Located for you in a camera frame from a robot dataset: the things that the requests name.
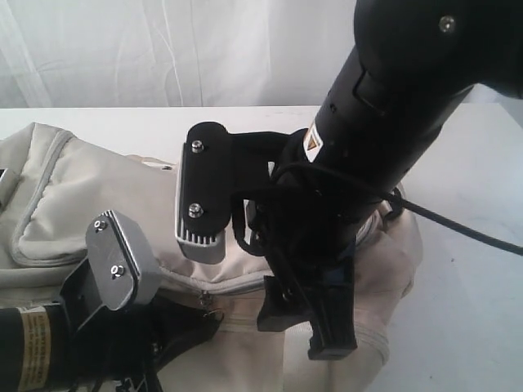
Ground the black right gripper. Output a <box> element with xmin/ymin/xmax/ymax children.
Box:
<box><xmin>228</xmin><ymin>130</ymin><xmax>387</xmax><ymax>350</ymax></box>

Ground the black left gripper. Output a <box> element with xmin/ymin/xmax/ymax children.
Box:
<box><xmin>57</xmin><ymin>261</ymin><xmax>223</xmax><ymax>391</ymax></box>

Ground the cream fabric duffel bag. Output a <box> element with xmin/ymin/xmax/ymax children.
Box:
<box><xmin>1</xmin><ymin>122</ymin><xmax>422</xmax><ymax>391</ymax></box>

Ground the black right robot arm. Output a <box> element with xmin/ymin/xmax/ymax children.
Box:
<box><xmin>231</xmin><ymin>1</ymin><xmax>522</xmax><ymax>360</ymax></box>

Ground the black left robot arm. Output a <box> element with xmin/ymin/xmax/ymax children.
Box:
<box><xmin>1</xmin><ymin>261</ymin><xmax>221</xmax><ymax>391</ymax></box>

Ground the white backdrop curtain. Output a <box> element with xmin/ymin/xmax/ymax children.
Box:
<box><xmin>1</xmin><ymin>1</ymin><xmax>355</xmax><ymax>109</ymax></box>

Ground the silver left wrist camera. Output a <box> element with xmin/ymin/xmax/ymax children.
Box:
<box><xmin>86</xmin><ymin>210</ymin><xmax>162</xmax><ymax>311</ymax></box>

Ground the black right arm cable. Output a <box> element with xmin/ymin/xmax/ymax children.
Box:
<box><xmin>391</xmin><ymin>187</ymin><xmax>523</xmax><ymax>256</ymax></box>

